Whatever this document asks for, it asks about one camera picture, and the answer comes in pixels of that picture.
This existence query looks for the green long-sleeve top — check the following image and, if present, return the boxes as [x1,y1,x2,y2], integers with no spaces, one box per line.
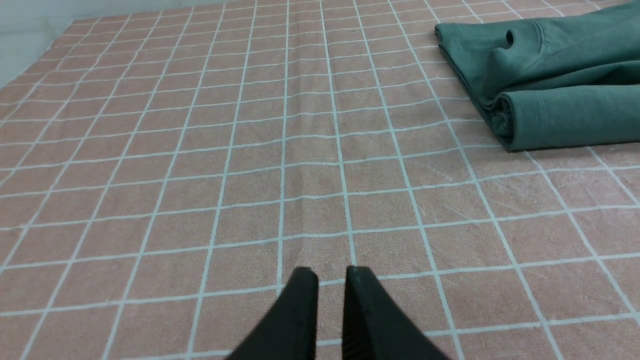
[434,0,640,151]

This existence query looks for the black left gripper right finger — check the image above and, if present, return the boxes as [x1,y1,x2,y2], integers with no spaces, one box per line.
[342,265,448,360]

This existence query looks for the pink checked tablecloth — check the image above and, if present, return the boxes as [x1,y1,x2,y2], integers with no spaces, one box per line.
[0,0,639,360]

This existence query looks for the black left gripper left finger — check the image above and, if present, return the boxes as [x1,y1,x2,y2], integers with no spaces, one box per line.
[227,267,319,360]

